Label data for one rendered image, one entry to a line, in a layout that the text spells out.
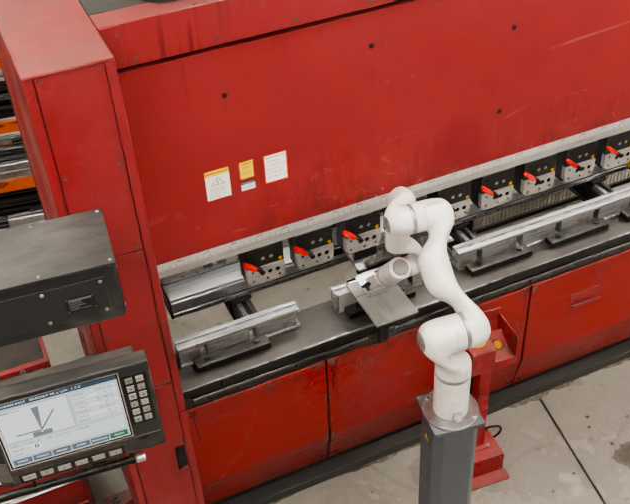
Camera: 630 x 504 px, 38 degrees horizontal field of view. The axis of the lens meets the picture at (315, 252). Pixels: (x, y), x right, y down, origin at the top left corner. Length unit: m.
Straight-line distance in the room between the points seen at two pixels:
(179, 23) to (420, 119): 1.01
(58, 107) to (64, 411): 0.84
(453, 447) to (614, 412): 1.56
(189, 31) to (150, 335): 1.01
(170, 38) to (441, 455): 1.64
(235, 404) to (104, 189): 1.24
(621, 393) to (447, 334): 1.99
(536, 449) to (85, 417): 2.36
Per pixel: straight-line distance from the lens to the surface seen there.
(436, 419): 3.17
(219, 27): 2.83
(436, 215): 2.96
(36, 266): 2.44
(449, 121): 3.43
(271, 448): 3.93
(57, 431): 2.75
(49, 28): 2.78
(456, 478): 3.39
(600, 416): 4.63
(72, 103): 2.59
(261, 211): 3.24
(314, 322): 3.69
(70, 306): 2.47
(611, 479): 4.40
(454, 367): 2.98
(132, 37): 2.76
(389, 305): 3.57
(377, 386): 3.95
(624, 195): 4.31
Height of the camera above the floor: 3.42
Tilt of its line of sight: 39 degrees down
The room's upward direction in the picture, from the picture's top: 3 degrees counter-clockwise
